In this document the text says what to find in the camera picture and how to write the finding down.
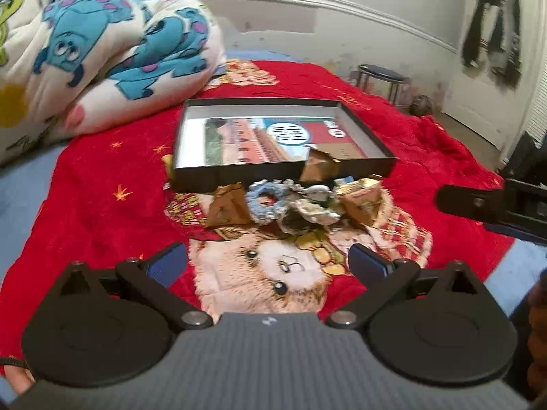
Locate beige scrunchie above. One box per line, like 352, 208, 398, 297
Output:
291, 183, 343, 225

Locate blue bedsheet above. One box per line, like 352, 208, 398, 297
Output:
0, 47, 547, 308

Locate shallow black cardboard box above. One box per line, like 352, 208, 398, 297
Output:
171, 98, 399, 193

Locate dark striped ball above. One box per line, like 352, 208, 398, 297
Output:
410, 95, 433, 117

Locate red printed blanket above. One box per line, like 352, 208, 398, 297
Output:
0, 60, 518, 321

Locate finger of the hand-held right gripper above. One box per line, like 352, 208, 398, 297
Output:
435, 183, 509, 225

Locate blue scrunchie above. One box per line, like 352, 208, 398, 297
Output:
245, 180, 292, 225

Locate cartoon monster printed quilt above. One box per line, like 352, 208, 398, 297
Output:
0, 0, 227, 167

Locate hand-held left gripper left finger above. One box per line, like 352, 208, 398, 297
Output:
57, 241, 214, 330

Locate gold snack packet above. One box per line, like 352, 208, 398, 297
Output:
337, 175, 384, 228
207, 183, 254, 227
299, 145, 342, 182

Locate history textbook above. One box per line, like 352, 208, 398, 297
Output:
204, 117, 368, 166

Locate round blue stool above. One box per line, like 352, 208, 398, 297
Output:
356, 64, 409, 105

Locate white door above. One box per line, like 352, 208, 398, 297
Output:
444, 0, 544, 151

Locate dark clothes on door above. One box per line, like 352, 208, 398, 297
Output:
461, 0, 524, 90

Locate brown scrunchie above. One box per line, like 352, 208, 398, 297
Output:
278, 211, 312, 236

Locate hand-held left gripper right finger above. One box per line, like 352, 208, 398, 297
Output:
327, 243, 483, 329

